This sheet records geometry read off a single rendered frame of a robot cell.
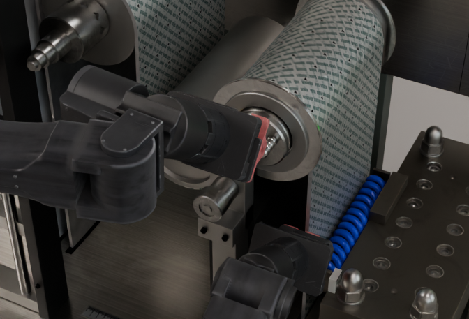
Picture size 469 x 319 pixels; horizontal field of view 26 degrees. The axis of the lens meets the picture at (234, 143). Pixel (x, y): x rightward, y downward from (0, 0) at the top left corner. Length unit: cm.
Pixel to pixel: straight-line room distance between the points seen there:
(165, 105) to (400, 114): 247
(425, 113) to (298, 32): 210
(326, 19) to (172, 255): 46
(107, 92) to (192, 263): 65
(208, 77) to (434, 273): 40
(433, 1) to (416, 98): 200
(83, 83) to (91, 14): 31
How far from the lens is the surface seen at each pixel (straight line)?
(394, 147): 321
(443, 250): 142
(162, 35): 131
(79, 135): 87
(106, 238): 160
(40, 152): 87
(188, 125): 90
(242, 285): 109
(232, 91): 121
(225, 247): 132
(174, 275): 153
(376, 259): 138
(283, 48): 126
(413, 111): 337
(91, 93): 94
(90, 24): 124
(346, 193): 143
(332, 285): 133
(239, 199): 127
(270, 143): 118
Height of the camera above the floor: 201
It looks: 39 degrees down
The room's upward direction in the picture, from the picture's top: straight up
